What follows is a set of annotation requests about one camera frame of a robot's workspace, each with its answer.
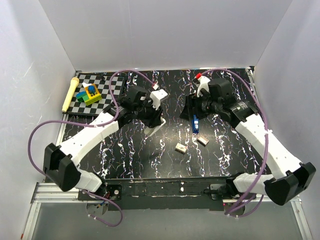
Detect staple box right one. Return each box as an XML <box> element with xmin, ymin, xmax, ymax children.
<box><xmin>197</xmin><ymin>136</ymin><xmax>209</xmax><ymax>146</ymax></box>

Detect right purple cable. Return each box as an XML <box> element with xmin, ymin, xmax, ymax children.
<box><xmin>199</xmin><ymin>67</ymin><xmax>271</xmax><ymax>217</ymax></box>

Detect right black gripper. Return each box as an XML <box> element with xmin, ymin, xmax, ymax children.
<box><xmin>178</xmin><ymin>90</ymin><xmax>222</xmax><ymax>122</ymax></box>

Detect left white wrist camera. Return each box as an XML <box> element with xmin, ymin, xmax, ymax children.
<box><xmin>150</xmin><ymin>84</ymin><xmax>169</xmax><ymax>110</ymax></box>

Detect white cream stapler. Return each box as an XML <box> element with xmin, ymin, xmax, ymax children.
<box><xmin>144</xmin><ymin>117</ymin><xmax>166</xmax><ymax>137</ymax></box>

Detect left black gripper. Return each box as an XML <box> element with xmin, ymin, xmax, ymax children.
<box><xmin>133</xmin><ymin>98</ymin><xmax>163</xmax><ymax>129</ymax></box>

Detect black white checkerboard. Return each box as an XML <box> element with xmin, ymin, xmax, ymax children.
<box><xmin>64</xmin><ymin>72</ymin><xmax>126</xmax><ymax>116</ymax></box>

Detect colourful toy block assembly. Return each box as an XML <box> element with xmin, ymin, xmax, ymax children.
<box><xmin>76</xmin><ymin>83</ymin><xmax>102</xmax><ymax>106</ymax></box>

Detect purple cable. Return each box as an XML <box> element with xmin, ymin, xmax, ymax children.
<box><xmin>199</xmin><ymin>67</ymin><xmax>271</xmax><ymax>217</ymax></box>
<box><xmin>27</xmin><ymin>69</ymin><xmax>157</xmax><ymax>228</ymax></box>

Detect aluminium frame rail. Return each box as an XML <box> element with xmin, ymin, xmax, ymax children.
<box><xmin>21</xmin><ymin>182</ymin><xmax>88</xmax><ymax>240</ymax></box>

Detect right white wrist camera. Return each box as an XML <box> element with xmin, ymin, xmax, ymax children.
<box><xmin>192</xmin><ymin>73</ymin><xmax>211</xmax><ymax>98</ymax></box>

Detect staple box near centre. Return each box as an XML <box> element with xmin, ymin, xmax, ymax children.
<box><xmin>175</xmin><ymin>143</ymin><xmax>188</xmax><ymax>153</ymax></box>

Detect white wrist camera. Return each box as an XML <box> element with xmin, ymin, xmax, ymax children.
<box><xmin>192</xmin><ymin>73</ymin><xmax>211</xmax><ymax>98</ymax></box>
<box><xmin>150</xmin><ymin>84</ymin><xmax>169</xmax><ymax>110</ymax></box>

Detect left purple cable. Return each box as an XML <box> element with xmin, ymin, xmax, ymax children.
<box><xmin>27</xmin><ymin>69</ymin><xmax>157</xmax><ymax>228</ymax></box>

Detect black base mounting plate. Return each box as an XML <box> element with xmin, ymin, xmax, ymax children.
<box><xmin>77</xmin><ymin>177</ymin><xmax>257</xmax><ymax>212</ymax></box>

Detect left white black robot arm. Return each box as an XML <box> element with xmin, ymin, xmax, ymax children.
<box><xmin>43</xmin><ymin>86</ymin><xmax>168</xmax><ymax>200</ymax></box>

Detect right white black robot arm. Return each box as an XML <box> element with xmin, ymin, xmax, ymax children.
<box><xmin>180</xmin><ymin>73</ymin><xmax>316</xmax><ymax>206</ymax></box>

